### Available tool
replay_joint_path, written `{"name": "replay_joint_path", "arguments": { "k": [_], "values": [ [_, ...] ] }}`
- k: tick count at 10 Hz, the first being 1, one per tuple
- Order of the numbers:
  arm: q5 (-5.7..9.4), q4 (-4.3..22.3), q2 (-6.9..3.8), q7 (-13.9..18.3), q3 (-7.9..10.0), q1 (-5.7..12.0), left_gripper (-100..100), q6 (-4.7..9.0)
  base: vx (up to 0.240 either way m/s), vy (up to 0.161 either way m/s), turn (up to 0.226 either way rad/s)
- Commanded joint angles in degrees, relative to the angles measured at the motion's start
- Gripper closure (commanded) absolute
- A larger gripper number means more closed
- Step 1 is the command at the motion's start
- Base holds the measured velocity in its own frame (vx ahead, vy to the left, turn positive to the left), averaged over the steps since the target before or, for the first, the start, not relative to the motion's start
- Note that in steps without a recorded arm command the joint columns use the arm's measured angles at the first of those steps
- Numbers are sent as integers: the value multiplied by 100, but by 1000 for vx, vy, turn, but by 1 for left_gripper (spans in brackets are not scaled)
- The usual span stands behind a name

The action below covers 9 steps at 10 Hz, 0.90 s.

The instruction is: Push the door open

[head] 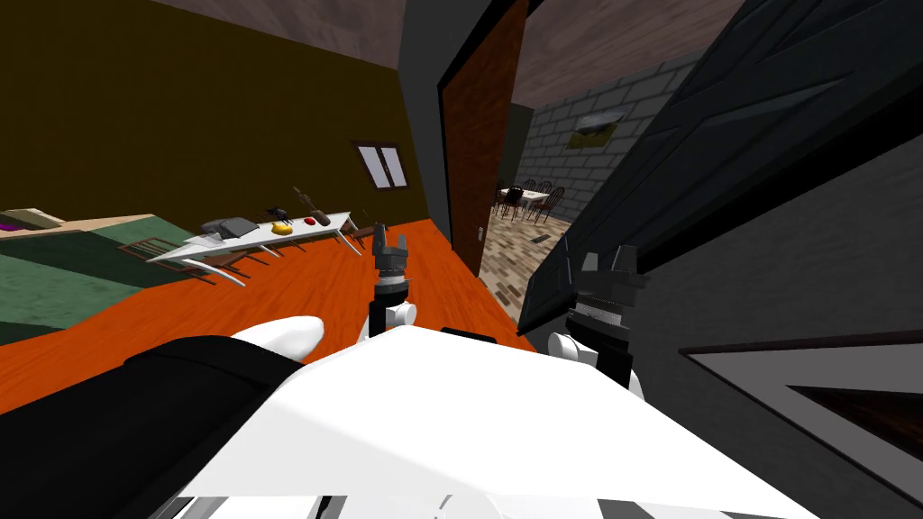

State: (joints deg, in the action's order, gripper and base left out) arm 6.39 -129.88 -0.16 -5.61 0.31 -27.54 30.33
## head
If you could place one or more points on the green wall picture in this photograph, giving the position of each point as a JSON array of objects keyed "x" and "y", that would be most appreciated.
[{"x": 593, "y": 132}]

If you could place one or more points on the black panelled door leaf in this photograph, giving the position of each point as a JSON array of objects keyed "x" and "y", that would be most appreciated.
[{"x": 721, "y": 144}]

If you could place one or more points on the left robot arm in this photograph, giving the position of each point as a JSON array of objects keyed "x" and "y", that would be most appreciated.
[{"x": 108, "y": 425}]

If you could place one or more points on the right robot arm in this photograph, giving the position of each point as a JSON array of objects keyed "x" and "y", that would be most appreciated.
[{"x": 610, "y": 355}]

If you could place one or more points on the dark framed window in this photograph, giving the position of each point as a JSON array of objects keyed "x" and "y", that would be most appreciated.
[{"x": 382, "y": 166}]

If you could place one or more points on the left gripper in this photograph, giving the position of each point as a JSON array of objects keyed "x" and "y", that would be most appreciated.
[{"x": 391, "y": 261}]

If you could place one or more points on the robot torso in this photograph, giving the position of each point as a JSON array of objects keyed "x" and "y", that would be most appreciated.
[{"x": 433, "y": 432}]

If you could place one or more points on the dark framed wall picture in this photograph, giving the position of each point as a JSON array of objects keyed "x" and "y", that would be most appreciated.
[{"x": 829, "y": 393}]

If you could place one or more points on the green rug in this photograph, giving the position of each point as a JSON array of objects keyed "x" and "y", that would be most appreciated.
[{"x": 65, "y": 277}]

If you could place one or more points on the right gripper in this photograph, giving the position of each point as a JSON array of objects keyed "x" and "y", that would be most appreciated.
[{"x": 610, "y": 288}]

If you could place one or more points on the long white table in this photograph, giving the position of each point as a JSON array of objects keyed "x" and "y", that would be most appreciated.
[{"x": 238, "y": 244}]

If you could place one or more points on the brown wooden door leaf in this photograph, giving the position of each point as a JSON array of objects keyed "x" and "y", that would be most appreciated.
[{"x": 479, "y": 144}]

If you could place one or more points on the white dining table with chairs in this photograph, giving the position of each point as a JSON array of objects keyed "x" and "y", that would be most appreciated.
[{"x": 530, "y": 196}]

